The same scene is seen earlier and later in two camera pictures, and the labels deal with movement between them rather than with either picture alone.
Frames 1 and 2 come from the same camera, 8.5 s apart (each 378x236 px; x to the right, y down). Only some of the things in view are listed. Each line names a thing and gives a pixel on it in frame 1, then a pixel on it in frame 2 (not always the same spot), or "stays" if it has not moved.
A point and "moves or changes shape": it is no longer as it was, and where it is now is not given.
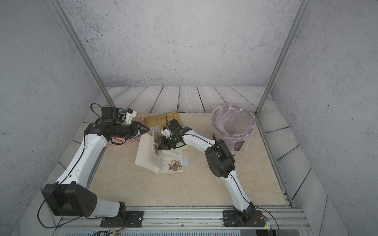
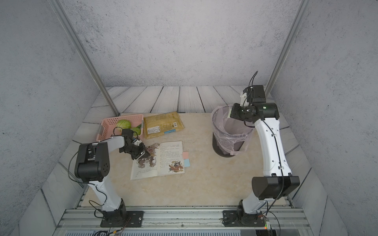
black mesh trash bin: [232, 124] stays
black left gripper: [135, 126] to [142, 152]
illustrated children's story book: [148, 156] moves or changes shape
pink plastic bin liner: [234, 125] stays
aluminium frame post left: [57, 5] stays
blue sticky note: [185, 162] stays
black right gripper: [163, 144] to [234, 114]
